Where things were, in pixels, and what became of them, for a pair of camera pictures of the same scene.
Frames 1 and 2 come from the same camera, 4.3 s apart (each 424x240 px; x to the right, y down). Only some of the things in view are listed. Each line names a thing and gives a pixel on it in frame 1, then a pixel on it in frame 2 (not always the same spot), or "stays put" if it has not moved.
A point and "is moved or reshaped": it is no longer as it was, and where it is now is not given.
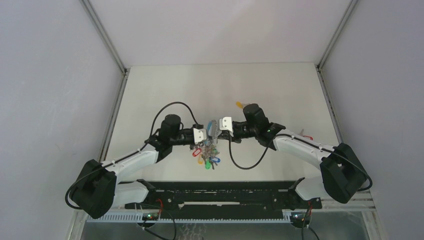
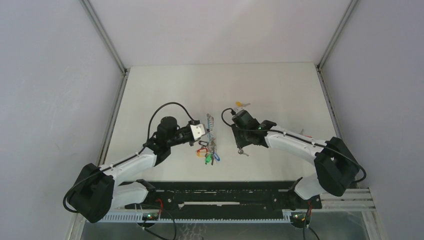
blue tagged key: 218,159 is moved or reshaped
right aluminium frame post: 341,24 stays put
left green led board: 150,216 stays put
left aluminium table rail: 103,148 stays put
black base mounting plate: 227,198 stays put
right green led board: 297,217 stays put
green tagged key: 208,164 is moved or reshaped
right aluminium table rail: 319,70 stays put
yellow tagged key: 200,161 is moved or reshaped
